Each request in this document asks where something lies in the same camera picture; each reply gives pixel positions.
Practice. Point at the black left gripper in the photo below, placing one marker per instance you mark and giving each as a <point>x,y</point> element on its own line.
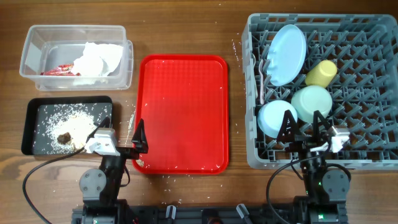
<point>140,144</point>

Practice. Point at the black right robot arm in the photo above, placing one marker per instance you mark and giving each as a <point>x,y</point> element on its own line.
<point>326,184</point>

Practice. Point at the yellow plastic cup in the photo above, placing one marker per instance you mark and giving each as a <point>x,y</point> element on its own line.
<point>322,74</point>

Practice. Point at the white plastic spoon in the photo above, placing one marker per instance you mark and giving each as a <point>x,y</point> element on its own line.
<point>253,60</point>

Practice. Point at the white plastic fork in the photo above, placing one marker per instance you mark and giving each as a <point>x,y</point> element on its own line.
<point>261,64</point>

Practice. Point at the clear plastic waste bin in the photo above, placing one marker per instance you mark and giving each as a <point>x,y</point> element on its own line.
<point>48,46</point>

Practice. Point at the green bowl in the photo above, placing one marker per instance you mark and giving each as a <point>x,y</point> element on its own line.
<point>310,99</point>

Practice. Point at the white paper napkin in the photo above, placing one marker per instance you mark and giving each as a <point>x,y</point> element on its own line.
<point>110,54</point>

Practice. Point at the brown food scraps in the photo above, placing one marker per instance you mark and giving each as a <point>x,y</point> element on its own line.
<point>64,128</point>

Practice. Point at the grey dishwasher rack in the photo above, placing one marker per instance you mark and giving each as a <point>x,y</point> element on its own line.
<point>364,90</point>

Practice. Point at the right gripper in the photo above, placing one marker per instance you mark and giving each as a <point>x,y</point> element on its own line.
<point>305,144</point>

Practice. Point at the black food waste tray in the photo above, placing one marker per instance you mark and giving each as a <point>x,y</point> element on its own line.
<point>33,105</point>

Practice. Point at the large light blue plate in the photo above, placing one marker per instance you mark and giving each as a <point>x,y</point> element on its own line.
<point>286,55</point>

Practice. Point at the small light blue saucer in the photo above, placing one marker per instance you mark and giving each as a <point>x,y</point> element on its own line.
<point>270,117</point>

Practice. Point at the red serving tray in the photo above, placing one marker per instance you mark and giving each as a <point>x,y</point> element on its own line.
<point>184,102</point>

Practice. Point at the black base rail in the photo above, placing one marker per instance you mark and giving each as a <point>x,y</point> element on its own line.
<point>237,214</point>

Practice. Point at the white tissue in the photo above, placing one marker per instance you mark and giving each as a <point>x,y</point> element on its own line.
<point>88,66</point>

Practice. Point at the spilled rice line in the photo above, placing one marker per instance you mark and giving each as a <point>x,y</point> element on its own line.
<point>130,124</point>

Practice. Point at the red snack wrapper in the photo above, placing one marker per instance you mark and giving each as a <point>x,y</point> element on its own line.
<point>61,71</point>

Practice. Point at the peanut shell on tray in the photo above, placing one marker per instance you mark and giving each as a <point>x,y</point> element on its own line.
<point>140,163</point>

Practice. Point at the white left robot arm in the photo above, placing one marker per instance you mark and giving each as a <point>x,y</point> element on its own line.
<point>100,187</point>

